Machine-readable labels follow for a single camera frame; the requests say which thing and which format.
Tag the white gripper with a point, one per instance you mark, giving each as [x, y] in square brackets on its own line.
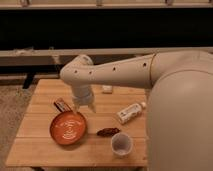
[83, 95]

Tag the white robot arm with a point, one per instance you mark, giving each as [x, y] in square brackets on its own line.
[179, 120]

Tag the brown striped snack bar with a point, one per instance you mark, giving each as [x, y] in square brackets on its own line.
[61, 105]

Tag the white plastic bottle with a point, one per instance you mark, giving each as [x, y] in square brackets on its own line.
[130, 112]

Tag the wooden table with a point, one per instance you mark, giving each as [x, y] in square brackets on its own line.
[34, 147]

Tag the grey metal rail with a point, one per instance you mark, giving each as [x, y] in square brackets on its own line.
[24, 57]

